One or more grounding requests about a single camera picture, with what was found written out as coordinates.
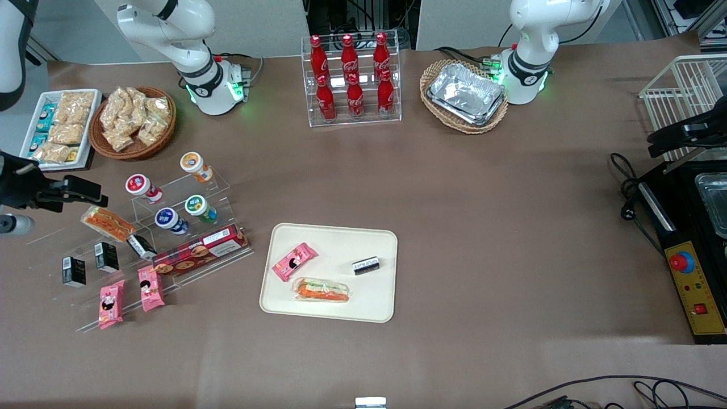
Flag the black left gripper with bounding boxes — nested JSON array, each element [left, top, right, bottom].
[[648, 111, 727, 158]]

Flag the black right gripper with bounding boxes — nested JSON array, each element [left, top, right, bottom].
[[0, 151, 108, 213]]

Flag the long vegetable sandwich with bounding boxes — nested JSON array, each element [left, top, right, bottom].
[[292, 277, 350, 303]]

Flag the wrapped orange filling sandwich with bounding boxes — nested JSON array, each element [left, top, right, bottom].
[[81, 206, 137, 243]]

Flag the steel food tray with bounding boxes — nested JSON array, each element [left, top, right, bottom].
[[694, 172, 727, 239]]

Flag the aluminium foil tray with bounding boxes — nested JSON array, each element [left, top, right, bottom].
[[427, 62, 506, 123]]

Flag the light wicker foil tray basket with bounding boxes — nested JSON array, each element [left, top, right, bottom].
[[420, 59, 509, 135]]

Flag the cream plastic serving tray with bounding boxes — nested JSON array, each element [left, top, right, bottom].
[[259, 223, 398, 324]]

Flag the white rectangular snack bin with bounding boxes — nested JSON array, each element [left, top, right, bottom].
[[17, 89, 102, 172]]

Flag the black sealing machine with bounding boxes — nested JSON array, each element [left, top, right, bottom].
[[632, 159, 727, 345]]

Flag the red lid yogurt cup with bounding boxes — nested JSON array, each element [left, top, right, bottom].
[[126, 174, 163, 205]]

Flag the brown wicker snack basket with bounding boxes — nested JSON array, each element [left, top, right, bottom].
[[88, 86, 177, 161]]

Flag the small clear acrylic cup stand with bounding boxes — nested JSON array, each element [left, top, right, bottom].
[[129, 169, 232, 231]]

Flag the blue lid yogurt cup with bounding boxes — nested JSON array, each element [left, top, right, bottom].
[[154, 207, 189, 235]]

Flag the pink snack packet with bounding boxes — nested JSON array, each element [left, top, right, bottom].
[[98, 280, 126, 330], [138, 265, 166, 312], [271, 243, 319, 282]]

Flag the large clear acrylic step stand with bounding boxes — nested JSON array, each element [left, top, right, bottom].
[[26, 216, 254, 333]]

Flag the green lid yogurt cup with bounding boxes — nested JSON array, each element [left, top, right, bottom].
[[185, 194, 217, 223]]

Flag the orange lid yogurt cup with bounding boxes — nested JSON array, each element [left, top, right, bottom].
[[180, 151, 213, 183]]

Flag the red plaid cookie box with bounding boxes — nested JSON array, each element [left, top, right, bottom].
[[152, 225, 250, 277]]

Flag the red cola bottle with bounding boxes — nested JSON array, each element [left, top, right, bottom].
[[373, 32, 391, 76], [310, 35, 329, 80], [340, 34, 359, 79], [377, 69, 396, 117], [346, 73, 366, 119], [316, 74, 337, 122]]

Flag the clear acrylic bottle rack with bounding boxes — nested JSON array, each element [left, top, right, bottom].
[[301, 30, 402, 128]]

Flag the white wire rack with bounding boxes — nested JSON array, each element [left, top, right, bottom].
[[639, 54, 727, 174]]

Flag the silver metal handle bar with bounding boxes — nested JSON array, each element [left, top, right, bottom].
[[638, 182, 676, 232]]

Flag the black power cable with plug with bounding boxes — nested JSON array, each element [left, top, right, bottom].
[[609, 152, 665, 257]]

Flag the grey base connector cables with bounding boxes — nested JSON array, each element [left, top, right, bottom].
[[213, 51, 264, 103]]

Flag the black floor cable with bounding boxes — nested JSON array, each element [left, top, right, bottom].
[[503, 374, 727, 409]]

